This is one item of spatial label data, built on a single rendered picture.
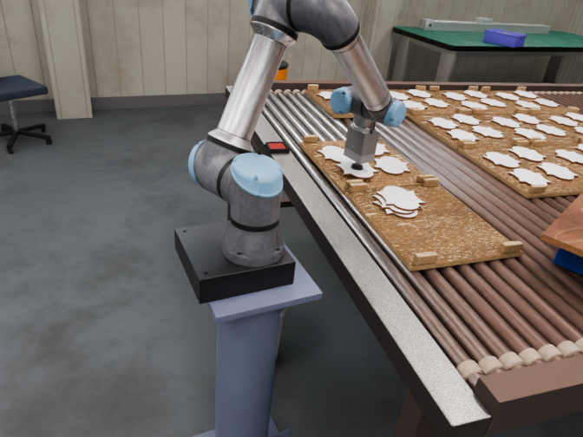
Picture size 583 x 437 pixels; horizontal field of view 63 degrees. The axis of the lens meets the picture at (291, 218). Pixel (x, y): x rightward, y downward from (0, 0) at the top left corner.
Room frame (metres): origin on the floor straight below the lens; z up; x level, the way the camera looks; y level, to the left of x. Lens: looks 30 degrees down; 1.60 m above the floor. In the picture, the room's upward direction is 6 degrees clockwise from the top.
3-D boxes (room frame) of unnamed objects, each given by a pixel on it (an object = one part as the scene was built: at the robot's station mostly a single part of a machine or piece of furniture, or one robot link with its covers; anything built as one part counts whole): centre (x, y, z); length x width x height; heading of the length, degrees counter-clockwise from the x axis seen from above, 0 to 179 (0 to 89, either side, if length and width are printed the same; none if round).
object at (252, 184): (0.98, 0.09, 1.10); 0.13 x 0.12 x 0.14; 47
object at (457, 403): (1.53, 0.01, 0.88); 2.08 x 0.08 x 0.06; 20
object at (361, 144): (1.49, -0.21, 1.05); 0.10 x 0.09 x 0.16; 127
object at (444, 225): (1.23, -0.40, 0.93); 0.41 x 0.35 x 0.02; 22
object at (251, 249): (0.97, 0.09, 0.99); 0.15 x 0.15 x 0.10
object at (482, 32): (5.88, -2.37, 0.51); 2.82 x 1.11 x 1.03; 118
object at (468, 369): (1.55, -0.05, 0.90); 1.95 x 0.05 x 0.05; 20
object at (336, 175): (1.61, -0.24, 0.93); 0.41 x 0.35 x 0.02; 22
